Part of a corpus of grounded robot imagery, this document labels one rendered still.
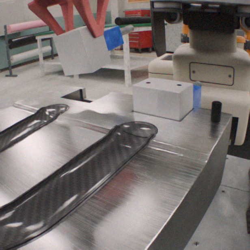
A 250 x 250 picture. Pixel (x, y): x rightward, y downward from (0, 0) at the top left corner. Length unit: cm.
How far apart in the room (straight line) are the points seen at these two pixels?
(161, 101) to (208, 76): 42
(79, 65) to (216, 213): 22
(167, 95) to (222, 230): 14
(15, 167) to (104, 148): 8
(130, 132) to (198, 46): 47
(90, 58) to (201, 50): 43
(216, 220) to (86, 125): 16
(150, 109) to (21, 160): 13
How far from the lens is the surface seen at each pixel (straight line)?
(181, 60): 64
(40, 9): 31
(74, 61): 29
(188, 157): 18
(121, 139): 21
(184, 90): 23
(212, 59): 63
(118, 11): 732
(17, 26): 590
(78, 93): 34
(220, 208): 27
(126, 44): 335
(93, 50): 28
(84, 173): 18
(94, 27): 28
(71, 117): 25
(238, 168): 33
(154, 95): 23
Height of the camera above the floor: 98
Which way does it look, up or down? 25 degrees down
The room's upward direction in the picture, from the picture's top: 4 degrees counter-clockwise
